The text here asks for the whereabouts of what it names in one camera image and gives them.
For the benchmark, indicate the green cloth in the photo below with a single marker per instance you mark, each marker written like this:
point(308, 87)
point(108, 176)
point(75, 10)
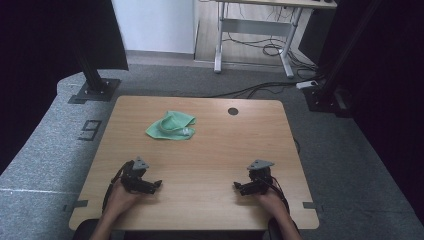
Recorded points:
point(171, 126)

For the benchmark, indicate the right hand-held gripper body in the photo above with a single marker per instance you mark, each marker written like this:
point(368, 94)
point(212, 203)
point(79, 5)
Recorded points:
point(259, 180)

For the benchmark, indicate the person's left hand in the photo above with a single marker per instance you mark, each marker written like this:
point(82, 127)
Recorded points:
point(121, 201)

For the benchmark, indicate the dark round table grommet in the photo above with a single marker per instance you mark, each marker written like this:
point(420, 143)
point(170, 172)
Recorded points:
point(233, 111)

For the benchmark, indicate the white desk frame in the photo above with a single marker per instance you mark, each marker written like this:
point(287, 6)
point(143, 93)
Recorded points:
point(256, 27)

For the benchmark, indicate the black curtain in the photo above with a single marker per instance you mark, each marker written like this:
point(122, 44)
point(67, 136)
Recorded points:
point(40, 66)
point(393, 100)

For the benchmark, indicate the black metal stand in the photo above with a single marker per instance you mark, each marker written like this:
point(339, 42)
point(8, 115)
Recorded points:
point(328, 96)
point(96, 88)

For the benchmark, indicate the white power strip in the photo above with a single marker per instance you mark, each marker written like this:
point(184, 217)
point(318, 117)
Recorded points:
point(306, 84)

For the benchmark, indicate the person's right hand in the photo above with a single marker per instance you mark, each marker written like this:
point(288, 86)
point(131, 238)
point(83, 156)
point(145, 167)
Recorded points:
point(271, 203)

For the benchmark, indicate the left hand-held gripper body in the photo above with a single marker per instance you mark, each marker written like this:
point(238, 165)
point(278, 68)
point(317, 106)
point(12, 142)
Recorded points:
point(133, 178)

